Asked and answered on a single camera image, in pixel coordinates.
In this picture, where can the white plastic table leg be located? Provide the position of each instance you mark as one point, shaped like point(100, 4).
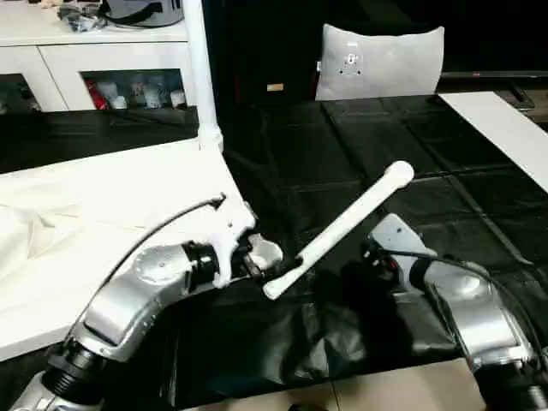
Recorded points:
point(203, 77)
point(351, 218)

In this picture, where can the white plastic table top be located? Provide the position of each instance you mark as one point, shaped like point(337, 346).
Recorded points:
point(86, 197)

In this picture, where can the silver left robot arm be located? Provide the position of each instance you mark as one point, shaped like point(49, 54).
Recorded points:
point(128, 300)

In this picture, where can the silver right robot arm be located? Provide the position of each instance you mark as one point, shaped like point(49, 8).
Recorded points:
point(471, 308)

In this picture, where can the black work mat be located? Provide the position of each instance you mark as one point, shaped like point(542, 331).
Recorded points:
point(385, 145)

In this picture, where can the white board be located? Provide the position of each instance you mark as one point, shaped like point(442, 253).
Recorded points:
point(501, 133)

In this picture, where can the small yellow label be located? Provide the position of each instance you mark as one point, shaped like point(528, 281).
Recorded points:
point(274, 86)

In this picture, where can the grey cushion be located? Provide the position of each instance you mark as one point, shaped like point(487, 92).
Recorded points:
point(381, 60)

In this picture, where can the black cabinet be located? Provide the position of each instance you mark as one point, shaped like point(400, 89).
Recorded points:
point(265, 51)

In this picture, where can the white cabinet with glass doors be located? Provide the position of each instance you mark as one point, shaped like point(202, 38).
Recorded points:
point(86, 64)

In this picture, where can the dark gear on cabinet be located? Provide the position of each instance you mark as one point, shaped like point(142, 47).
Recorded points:
point(128, 10)

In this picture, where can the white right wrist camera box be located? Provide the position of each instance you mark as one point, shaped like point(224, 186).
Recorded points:
point(396, 235)

